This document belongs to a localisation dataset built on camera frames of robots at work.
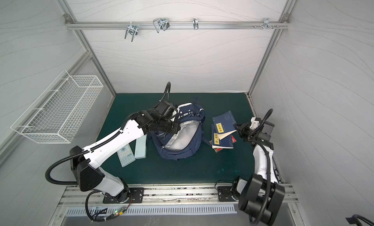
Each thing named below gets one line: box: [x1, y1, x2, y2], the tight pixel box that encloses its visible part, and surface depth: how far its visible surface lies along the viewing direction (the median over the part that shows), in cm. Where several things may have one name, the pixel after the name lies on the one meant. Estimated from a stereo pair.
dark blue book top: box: [211, 110, 237, 141], surface depth 88 cm
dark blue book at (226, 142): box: [211, 124, 234, 149], surface depth 90 cm
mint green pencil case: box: [134, 133, 148, 160], surface depth 88 cm
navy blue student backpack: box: [148, 102, 212, 161], surface depth 78 cm
